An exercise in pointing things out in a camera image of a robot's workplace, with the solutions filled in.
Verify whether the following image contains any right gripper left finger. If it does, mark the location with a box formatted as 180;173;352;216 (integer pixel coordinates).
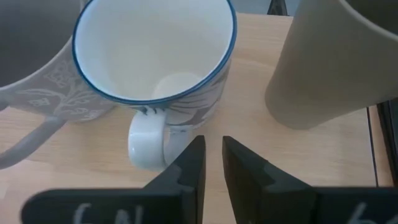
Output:
21;135;207;224

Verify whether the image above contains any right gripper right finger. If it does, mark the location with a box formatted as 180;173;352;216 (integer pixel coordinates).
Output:
222;136;398;224

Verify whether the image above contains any grey floral mug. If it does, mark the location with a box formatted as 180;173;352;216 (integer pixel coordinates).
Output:
0;0;116;170

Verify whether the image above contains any tall beige tumbler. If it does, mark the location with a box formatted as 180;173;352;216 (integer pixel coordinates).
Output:
264;0;398;131

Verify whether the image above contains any white blue floral mug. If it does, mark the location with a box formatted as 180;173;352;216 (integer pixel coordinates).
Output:
72;0;238;172

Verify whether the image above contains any wooden shelf black metal frame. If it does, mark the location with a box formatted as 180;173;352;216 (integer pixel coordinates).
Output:
0;12;398;224

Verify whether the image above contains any black table frame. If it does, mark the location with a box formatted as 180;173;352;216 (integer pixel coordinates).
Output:
266;0;289;16

